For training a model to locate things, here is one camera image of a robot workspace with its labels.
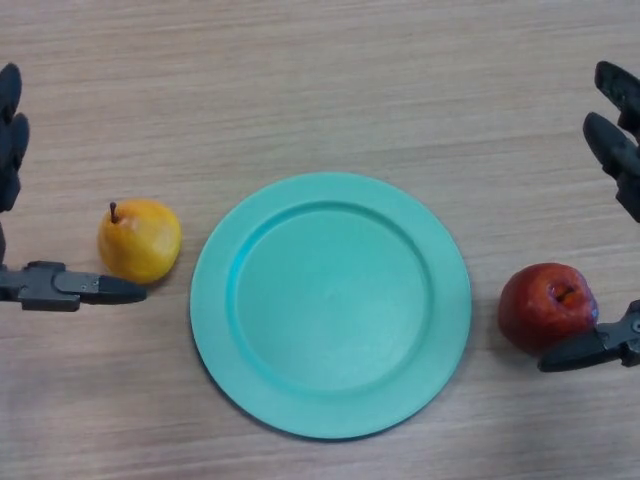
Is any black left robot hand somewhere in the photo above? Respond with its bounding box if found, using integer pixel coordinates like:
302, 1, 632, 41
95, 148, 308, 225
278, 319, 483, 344
0, 62, 149, 312

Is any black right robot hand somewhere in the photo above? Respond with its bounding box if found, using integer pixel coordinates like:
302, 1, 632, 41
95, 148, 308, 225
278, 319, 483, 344
537, 60, 640, 373

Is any yellow pear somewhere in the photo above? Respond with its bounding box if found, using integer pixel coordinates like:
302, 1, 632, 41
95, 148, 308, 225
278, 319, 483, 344
97, 198, 183, 286

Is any green round plate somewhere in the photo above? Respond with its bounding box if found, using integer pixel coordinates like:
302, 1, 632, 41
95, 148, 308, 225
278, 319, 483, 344
189, 172, 473, 442

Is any red apple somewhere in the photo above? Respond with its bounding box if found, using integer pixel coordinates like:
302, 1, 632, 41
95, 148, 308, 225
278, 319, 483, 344
497, 262, 599, 357

